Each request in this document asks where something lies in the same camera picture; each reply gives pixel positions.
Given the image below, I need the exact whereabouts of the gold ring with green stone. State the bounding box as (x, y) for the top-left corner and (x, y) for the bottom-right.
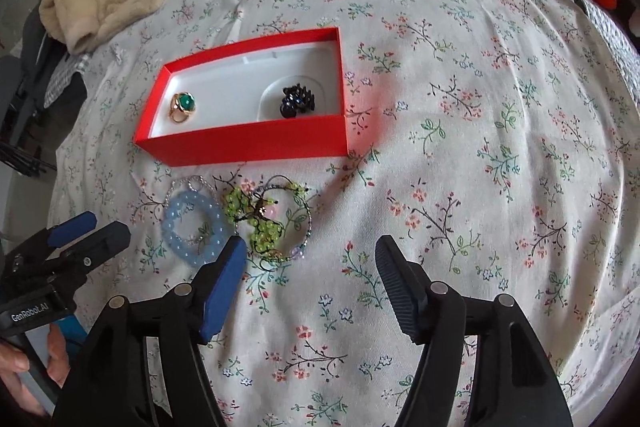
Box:
(168, 91), (197, 124)

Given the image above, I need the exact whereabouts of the black beaded bracelet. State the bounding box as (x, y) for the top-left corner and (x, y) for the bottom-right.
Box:
(278, 84), (318, 118)

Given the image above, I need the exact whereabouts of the green beaded bracelet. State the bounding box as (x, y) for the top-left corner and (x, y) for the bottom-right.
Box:
(223, 179), (308, 255)

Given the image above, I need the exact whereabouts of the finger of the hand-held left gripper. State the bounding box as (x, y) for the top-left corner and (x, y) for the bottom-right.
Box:
(0, 211), (98, 268)
(7, 221), (132, 303)

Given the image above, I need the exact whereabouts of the floral bed sheet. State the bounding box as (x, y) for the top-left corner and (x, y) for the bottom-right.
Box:
(47, 0), (640, 427)

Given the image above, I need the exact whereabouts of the clear small-bead bracelet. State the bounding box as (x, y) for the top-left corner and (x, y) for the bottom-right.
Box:
(165, 176), (222, 208)

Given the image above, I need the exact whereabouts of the red jewelry box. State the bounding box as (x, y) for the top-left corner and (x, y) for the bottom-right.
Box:
(133, 27), (349, 168)

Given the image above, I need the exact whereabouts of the grey checked cloth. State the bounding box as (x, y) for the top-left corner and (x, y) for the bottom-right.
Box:
(44, 52), (93, 108)

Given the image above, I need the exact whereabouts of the blue beaded bracelet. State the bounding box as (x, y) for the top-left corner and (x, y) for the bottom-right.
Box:
(162, 189), (227, 264)

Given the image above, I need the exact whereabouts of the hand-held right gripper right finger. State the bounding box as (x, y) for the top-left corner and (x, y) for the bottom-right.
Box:
(375, 234), (576, 427)

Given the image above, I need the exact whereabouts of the dark grey furniture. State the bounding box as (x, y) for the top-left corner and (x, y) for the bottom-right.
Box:
(0, 9), (56, 175)

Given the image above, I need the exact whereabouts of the person's left hand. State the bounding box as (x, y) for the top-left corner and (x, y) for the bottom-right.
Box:
(0, 324), (72, 414)

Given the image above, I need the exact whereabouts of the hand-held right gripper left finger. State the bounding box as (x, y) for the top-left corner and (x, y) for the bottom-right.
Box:
(52, 236), (248, 427)

